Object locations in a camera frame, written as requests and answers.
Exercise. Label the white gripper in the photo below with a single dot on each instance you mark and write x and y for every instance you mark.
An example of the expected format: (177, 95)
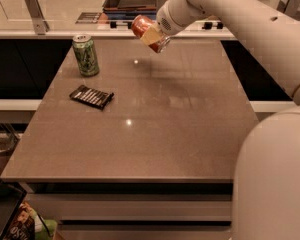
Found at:
(165, 21)

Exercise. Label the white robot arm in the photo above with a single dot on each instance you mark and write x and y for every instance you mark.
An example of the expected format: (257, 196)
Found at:
(266, 181)

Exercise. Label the green soda can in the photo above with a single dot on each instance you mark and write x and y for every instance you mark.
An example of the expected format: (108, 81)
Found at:
(85, 53)

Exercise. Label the black striped snack packet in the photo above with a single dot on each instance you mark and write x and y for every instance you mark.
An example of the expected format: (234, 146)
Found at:
(91, 97)

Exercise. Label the upper grey drawer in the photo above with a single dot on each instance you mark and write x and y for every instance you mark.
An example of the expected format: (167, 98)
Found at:
(93, 207)

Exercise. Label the grey drawer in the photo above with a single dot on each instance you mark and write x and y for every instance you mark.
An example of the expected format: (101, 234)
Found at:
(93, 207)
(122, 232)

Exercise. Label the lower grey drawer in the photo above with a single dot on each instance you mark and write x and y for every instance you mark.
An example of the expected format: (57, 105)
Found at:
(122, 232)

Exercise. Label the black bin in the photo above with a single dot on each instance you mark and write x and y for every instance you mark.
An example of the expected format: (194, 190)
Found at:
(11, 196)

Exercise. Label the green bag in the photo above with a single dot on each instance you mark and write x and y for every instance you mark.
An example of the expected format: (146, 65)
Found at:
(45, 229)

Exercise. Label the brown snack bag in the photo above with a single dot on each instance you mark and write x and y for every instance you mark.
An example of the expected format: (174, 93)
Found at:
(22, 226)

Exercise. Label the left metal glass bracket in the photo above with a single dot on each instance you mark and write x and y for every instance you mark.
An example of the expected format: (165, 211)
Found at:
(40, 25)

